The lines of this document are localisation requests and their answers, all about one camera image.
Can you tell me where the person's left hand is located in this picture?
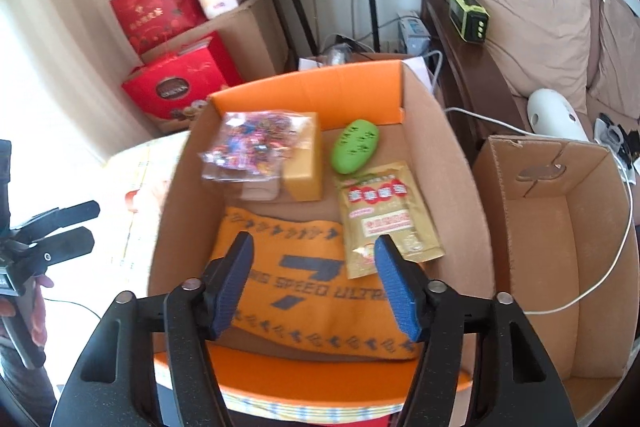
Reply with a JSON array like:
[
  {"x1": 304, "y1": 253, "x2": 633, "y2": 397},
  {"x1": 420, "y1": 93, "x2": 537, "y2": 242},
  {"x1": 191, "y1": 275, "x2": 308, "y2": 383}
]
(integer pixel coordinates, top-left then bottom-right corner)
[{"x1": 29, "y1": 276, "x2": 54, "y2": 349}]

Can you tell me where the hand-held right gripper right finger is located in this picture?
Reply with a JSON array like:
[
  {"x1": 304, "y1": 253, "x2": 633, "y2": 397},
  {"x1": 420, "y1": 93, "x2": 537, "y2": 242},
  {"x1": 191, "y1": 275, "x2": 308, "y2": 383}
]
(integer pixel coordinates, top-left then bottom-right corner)
[{"x1": 374, "y1": 234, "x2": 578, "y2": 427}]

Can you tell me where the black speaker stand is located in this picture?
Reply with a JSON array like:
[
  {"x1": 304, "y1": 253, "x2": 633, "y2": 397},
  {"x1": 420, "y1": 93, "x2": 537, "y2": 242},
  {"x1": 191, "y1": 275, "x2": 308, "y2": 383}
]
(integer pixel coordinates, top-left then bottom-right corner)
[
  {"x1": 272, "y1": 0, "x2": 321, "y2": 58},
  {"x1": 362, "y1": 0, "x2": 383, "y2": 52}
]

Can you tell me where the red gift bag with gold print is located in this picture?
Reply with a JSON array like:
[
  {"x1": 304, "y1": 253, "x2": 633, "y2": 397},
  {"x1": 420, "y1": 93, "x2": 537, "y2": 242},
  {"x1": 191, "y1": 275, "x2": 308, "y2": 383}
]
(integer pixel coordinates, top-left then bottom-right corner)
[{"x1": 110, "y1": 0, "x2": 208, "y2": 55}]

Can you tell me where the open brown cardboard box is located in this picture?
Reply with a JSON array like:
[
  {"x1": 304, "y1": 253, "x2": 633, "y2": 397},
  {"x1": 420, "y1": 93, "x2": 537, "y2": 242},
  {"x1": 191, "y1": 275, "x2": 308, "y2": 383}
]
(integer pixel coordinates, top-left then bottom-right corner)
[{"x1": 472, "y1": 134, "x2": 636, "y2": 423}]

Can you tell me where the green black device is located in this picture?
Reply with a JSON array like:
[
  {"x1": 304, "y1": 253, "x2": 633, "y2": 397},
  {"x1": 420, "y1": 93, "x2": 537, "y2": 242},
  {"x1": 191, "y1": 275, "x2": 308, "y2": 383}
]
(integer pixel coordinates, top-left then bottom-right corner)
[{"x1": 448, "y1": 0, "x2": 488, "y2": 45}]

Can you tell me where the red gift bag with oval label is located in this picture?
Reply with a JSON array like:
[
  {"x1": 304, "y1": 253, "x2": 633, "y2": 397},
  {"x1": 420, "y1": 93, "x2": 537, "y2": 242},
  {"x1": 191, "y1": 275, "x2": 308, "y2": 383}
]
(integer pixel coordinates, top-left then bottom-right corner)
[{"x1": 121, "y1": 34, "x2": 246, "y2": 135}]

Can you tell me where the white handheld appliance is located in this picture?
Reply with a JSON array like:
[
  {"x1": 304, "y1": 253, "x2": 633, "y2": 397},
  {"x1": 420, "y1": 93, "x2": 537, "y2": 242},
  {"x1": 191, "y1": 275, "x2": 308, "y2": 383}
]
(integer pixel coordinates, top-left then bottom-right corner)
[{"x1": 526, "y1": 88, "x2": 591, "y2": 142}]

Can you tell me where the clear container with yellow lid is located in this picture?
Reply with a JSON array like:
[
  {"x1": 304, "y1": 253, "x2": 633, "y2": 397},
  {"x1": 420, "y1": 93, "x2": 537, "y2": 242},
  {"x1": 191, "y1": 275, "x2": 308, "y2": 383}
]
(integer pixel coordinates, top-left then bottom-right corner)
[{"x1": 240, "y1": 112, "x2": 323, "y2": 202}]

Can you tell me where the beige sofa cushion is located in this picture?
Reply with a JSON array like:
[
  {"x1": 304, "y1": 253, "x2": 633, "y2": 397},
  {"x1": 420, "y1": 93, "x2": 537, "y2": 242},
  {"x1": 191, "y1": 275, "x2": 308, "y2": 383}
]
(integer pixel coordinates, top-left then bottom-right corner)
[
  {"x1": 587, "y1": 0, "x2": 640, "y2": 120},
  {"x1": 460, "y1": 0, "x2": 593, "y2": 115}
]

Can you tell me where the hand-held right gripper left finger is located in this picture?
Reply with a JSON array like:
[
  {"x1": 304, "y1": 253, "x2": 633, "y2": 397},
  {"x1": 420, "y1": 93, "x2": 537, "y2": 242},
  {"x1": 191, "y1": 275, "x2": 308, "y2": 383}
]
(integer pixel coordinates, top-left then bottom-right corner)
[{"x1": 50, "y1": 231, "x2": 256, "y2": 427}]

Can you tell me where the bag of colourful rubber bands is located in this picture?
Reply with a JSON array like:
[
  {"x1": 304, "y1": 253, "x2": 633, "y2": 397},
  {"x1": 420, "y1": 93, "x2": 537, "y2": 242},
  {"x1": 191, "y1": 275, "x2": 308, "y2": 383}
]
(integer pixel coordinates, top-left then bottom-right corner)
[{"x1": 197, "y1": 108, "x2": 313, "y2": 182}]

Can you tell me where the green paw-print case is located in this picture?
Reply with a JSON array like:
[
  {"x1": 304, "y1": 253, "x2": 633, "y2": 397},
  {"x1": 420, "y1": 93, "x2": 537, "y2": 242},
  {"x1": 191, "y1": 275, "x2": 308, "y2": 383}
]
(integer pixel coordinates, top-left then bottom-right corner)
[{"x1": 331, "y1": 118, "x2": 381, "y2": 174}]

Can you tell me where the white curtain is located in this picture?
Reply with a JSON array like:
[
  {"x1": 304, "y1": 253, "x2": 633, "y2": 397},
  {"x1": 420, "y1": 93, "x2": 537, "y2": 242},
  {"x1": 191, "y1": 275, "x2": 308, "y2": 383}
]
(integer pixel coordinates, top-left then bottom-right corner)
[{"x1": 0, "y1": 0, "x2": 166, "y2": 168}]

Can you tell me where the orange printed packet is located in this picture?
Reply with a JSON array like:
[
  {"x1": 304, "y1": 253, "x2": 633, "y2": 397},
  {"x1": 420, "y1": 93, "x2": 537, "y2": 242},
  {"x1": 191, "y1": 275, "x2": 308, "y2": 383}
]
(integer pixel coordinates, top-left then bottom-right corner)
[{"x1": 210, "y1": 206, "x2": 426, "y2": 360}]

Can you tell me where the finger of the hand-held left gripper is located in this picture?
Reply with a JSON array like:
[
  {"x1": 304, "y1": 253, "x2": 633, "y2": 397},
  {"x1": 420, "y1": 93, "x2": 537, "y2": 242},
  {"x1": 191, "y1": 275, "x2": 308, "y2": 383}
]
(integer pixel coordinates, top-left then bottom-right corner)
[
  {"x1": 12, "y1": 200, "x2": 101, "y2": 239},
  {"x1": 20, "y1": 227, "x2": 96, "y2": 279}
]

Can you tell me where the gold sachet packet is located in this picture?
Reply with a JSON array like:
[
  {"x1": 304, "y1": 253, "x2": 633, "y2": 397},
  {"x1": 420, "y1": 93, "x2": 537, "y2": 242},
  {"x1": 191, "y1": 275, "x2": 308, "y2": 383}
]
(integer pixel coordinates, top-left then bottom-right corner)
[{"x1": 334, "y1": 161, "x2": 446, "y2": 280}]

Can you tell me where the closed brown cardboard box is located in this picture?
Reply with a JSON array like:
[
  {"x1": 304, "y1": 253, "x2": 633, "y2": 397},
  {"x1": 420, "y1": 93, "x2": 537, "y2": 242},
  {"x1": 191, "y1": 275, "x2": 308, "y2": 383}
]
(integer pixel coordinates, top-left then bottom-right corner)
[{"x1": 140, "y1": 0, "x2": 291, "y2": 108}]

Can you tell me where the white cable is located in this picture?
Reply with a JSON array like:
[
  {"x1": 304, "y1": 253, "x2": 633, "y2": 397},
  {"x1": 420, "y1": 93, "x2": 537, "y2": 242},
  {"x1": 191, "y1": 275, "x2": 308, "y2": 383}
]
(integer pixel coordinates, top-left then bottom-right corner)
[{"x1": 442, "y1": 107, "x2": 636, "y2": 315}]

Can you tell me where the dark wooden sofa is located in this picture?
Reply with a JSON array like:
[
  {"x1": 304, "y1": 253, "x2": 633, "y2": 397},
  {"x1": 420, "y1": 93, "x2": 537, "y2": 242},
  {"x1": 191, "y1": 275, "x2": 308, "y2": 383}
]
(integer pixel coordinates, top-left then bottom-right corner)
[{"x1": 421, "y1": 0, "x2": 640, "y2": 228}]

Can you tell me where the yellow blue checked tablecloth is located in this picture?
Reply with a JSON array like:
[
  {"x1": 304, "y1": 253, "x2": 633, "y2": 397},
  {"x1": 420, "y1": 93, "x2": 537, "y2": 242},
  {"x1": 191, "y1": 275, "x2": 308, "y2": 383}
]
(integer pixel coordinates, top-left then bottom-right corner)
[{"x1": 102, "y1": 134, "x2": 406, "y2": 425}]

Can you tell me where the orange cardboard box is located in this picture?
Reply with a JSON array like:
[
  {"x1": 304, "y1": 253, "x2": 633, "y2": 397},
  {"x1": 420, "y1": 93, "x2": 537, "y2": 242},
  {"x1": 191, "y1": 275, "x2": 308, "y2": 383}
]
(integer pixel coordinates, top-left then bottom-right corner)
[{"x1": 147, "y1": 59, "x2": 476, "y2": 410}]

